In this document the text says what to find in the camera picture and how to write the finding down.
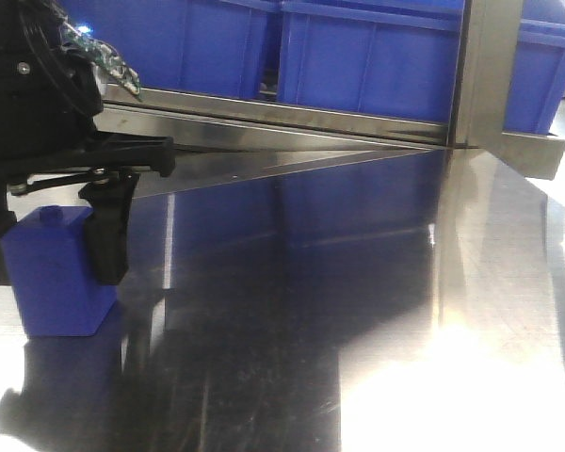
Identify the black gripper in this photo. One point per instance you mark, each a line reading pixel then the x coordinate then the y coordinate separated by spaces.
pixel 49 98

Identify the blue rectangular block part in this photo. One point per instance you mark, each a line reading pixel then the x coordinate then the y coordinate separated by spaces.
pixel 50 274

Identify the green circuit board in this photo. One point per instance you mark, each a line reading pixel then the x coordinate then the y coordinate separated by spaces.
pixel 102 55

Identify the blue plastic bin left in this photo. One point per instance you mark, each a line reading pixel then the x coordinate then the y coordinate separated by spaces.
pixel 210 47

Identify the blue plastic bin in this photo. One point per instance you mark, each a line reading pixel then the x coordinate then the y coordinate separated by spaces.
pixel 210 47
pixel 395 59

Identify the blue plastic bin front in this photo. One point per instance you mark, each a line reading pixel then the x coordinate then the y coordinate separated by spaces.
pixel 395 59

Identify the blue bin far right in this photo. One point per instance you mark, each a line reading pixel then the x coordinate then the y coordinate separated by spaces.
pixel 538 78

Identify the steel shelf rail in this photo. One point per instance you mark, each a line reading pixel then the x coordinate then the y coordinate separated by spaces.
pixel 199 120

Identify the vertical steel shelf post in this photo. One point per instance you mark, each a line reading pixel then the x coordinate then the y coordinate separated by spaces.
pixel 488 40

